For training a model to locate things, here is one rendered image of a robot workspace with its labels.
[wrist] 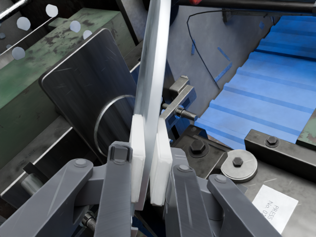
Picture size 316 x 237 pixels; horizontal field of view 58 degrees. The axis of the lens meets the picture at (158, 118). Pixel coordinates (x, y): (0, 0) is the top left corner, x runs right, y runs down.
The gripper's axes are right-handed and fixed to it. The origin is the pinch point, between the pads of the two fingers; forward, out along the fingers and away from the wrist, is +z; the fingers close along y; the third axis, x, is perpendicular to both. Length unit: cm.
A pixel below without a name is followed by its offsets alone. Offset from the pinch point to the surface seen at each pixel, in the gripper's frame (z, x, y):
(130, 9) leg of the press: 52, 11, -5
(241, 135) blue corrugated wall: 161, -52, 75
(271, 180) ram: 19.2, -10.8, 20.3
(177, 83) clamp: 55, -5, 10
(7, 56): 66, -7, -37
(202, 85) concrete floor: 192, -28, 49
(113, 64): 31.8, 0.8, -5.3
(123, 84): 33.6, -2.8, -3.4
